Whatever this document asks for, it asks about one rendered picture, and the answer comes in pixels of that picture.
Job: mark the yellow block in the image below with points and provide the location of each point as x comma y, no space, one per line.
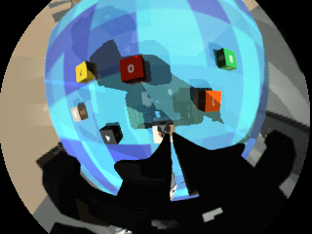
85,72

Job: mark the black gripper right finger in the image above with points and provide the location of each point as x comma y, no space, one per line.
197,162

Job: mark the orange block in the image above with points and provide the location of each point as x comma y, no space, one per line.
209,101

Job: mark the green block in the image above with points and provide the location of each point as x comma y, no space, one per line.
226,59

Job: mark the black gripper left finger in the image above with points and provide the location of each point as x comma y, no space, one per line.
157,167

